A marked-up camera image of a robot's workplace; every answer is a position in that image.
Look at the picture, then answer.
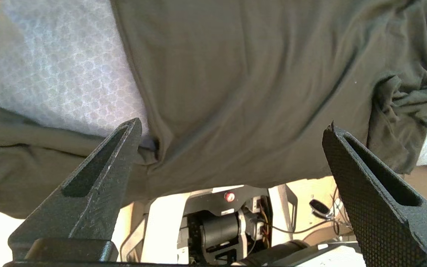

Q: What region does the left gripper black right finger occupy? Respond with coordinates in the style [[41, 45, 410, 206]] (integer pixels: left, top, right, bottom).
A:
[[322, 122, 427, 267]]

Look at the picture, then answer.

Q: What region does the black printed t-shirt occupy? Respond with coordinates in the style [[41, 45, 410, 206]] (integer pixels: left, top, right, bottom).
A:
[[0, 0, 427, 219]]

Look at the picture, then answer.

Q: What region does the blue bed sheet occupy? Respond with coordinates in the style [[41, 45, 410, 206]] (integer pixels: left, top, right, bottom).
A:
[[0, 0, 427, 167]]

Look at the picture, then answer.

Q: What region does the grey robot base chassis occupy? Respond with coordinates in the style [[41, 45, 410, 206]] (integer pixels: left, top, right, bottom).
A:
[[120, 185, 299, 267]]

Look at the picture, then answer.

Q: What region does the thin black floor cable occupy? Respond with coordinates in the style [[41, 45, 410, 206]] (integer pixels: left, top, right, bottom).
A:
[[272, 187, 347, 238]]

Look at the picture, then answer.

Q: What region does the black oval device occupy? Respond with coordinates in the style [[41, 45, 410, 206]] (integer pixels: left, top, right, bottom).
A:
[[309, 199, 332, 218]]

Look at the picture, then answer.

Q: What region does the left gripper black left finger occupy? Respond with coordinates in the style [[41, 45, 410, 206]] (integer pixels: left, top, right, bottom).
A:
[[8, 118, 143, 262]]

